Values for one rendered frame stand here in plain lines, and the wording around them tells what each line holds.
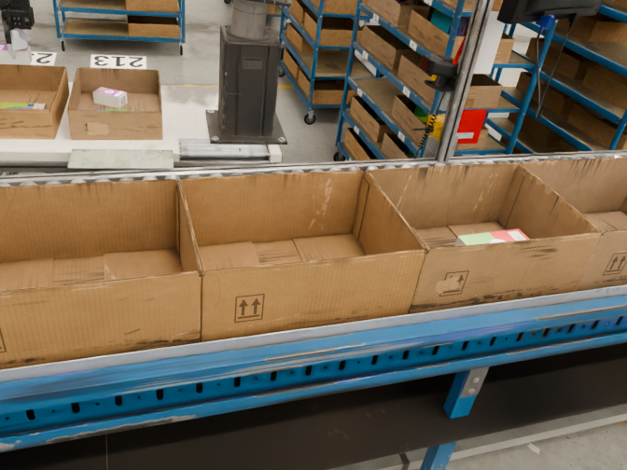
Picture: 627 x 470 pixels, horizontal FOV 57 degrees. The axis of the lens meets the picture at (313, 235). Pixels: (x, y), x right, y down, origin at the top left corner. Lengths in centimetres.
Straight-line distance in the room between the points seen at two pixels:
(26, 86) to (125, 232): 124
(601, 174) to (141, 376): 120
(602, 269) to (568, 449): 107
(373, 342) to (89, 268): 56
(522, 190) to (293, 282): 67
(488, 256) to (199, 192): 57
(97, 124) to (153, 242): 81
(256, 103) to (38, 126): 67
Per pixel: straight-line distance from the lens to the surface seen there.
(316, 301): 100
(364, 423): 128
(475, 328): 112
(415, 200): 134
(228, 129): 198
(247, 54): 189
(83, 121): 195
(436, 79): 199
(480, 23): 194
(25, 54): 216
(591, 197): 166
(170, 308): 94
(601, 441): 238
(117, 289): 90
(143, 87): 230
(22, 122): 198
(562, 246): 121
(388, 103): 307
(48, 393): 95
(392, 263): 101
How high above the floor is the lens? 161
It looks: 34 degrees down
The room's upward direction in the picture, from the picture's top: 8 degrees clockwise
